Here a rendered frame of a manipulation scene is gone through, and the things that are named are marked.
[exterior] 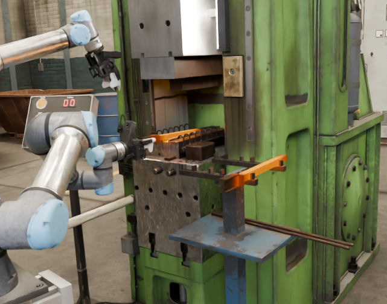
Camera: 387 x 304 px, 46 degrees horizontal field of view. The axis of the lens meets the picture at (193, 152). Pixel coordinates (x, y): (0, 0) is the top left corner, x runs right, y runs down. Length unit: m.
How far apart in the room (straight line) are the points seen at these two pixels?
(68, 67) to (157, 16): 8.94
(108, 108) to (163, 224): 4.66
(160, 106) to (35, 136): 0.99
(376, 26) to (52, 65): 7.21
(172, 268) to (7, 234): 1.19
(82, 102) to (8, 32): 9.32
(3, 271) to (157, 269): 1.15
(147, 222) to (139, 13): 0.96
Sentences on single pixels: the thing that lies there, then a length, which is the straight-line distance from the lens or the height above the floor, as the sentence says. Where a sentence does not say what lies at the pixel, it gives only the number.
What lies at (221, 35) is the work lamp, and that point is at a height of 1.44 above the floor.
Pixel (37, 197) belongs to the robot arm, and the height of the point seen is 1.05.
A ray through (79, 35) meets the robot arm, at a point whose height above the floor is 1.45.
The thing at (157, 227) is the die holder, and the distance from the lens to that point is 2.17.
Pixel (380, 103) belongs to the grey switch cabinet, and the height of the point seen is 0.60.
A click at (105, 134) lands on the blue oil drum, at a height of 0.33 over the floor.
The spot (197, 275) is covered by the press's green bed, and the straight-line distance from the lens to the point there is 2.12.
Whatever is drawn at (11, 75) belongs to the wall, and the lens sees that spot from 11.55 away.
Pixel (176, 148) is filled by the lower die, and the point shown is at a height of 0.96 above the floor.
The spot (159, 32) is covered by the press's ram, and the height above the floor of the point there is 1.47.
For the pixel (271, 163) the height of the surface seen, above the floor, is 0.98.
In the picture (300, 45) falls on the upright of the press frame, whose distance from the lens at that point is 2.27.
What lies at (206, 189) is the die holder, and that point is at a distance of 2.00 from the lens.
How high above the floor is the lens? 1.36
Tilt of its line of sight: 12 degrees down
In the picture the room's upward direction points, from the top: 3 degrees counter-clockwise
